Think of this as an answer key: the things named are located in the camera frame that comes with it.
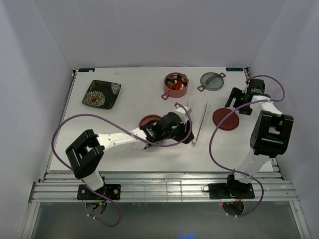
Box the dark red lid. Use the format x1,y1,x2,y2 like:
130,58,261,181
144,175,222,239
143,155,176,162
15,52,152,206
212,108,239,131
139,115,161,127

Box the stainless steel tongs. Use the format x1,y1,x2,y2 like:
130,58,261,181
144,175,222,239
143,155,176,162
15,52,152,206
187,100,208,147

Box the red sausage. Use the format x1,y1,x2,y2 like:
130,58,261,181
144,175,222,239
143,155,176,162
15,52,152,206
170,81,184,91

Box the pink steel-lined bowl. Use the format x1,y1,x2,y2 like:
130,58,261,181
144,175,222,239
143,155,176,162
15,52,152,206
143,140,164,150
161,72,189,100

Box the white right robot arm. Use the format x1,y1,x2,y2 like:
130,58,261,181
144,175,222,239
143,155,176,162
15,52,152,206
225,78,294,198

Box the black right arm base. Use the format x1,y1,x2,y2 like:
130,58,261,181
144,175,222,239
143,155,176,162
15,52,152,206
202,183,255,199

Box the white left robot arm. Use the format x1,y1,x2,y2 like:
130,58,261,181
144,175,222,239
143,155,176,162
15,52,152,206
65,112,194,199

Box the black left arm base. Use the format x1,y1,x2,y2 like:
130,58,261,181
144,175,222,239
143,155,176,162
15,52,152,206
76,184,121,200

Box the black patterned square plate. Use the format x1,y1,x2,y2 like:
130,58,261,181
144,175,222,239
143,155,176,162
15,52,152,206
82,80,122,110

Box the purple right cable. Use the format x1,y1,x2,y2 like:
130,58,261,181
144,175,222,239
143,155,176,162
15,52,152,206
199,75,287,218

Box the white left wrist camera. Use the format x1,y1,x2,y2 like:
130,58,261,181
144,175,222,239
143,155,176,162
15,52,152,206
173,106,191,118

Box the grey lid with handle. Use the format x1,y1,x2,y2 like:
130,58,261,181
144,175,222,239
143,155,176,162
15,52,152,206
197,72,226,92

